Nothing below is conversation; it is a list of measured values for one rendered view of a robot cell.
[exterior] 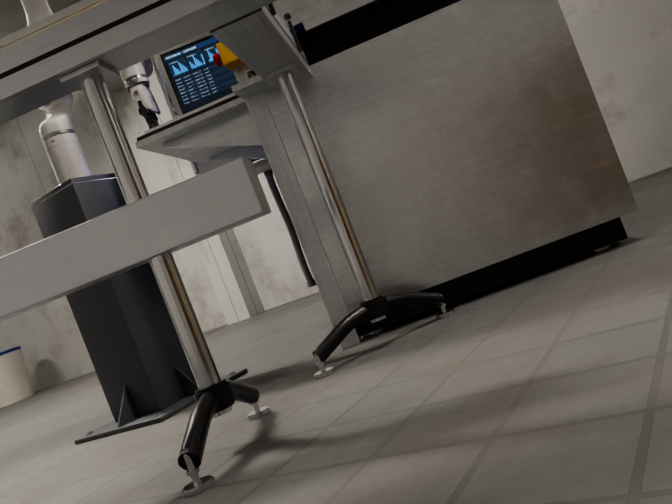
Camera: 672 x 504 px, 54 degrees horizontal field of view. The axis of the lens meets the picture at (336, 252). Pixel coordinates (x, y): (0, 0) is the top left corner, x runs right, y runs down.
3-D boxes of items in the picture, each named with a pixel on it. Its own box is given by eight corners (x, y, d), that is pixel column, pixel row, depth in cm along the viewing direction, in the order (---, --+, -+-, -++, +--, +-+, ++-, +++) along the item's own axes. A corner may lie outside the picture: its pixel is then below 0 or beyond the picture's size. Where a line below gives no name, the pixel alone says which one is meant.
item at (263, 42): (273, 94, 211) (255, 48, 211) (317, 75, 209) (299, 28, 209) (203, 36, 143) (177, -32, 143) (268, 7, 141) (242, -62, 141)
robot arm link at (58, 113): (35, 144, 236) (11, 82, 236) (69, 147, 254) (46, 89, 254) (61, 131, 233) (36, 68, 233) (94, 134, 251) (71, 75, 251)
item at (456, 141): (533, 227, 404) (480, 92, 403) (649, 237, 199) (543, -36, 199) (379, 285, 417) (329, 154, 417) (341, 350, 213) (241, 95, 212)
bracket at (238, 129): (268, 142, 225) (254, 107, 225) (266, 141, 222) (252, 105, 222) (179, 180, 230) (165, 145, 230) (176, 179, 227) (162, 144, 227)
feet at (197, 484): (276, 406, 164) (256, 353, 164) (214, 488, 114) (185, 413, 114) (247, 417, 165) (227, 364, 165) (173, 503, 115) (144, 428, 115)
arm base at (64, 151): (40, 199, 237) (22, 150, 237) (83, 192, 254) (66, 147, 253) (72, 179, 227) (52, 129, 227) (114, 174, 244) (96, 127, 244)
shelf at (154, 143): (305, 122, 282) (304, 118, 282) (268, 91, 213) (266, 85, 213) (204, 164, 289) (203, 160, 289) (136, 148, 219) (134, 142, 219)
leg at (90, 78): (246, 400, 143) (117, 69, 143) (234, 412, 134) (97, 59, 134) (208, 413, 145) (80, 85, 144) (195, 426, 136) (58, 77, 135)
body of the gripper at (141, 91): (141, 77, 224) (153, 108, 224) (153, 84, 234) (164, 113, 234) (121, 86, 225) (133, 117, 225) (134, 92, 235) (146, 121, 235)
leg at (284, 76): (394, 311, 195) (299, 68, 195) (393, 316, 186) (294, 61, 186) (366, 322, 196) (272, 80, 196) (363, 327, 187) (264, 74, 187)
